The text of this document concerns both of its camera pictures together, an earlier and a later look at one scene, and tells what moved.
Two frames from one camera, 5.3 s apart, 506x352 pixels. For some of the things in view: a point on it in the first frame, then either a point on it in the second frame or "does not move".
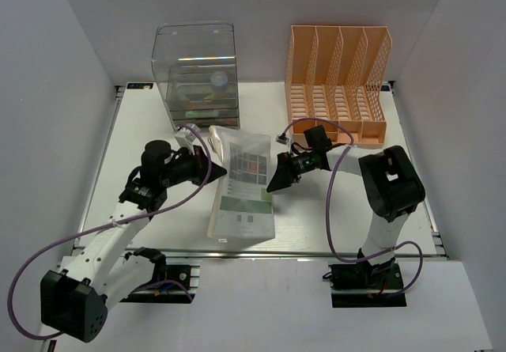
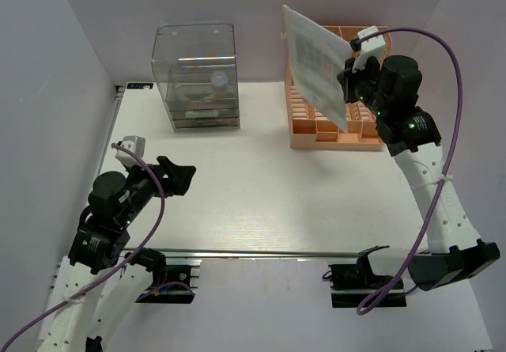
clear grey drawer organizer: x=195 y=64 does not move
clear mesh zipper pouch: x=240 y=206 -> x=316 y=56
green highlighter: x=211 y=113 does not move
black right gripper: x=286 y=174 -> x=348 y=77
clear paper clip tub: x=218 y=81 does not move
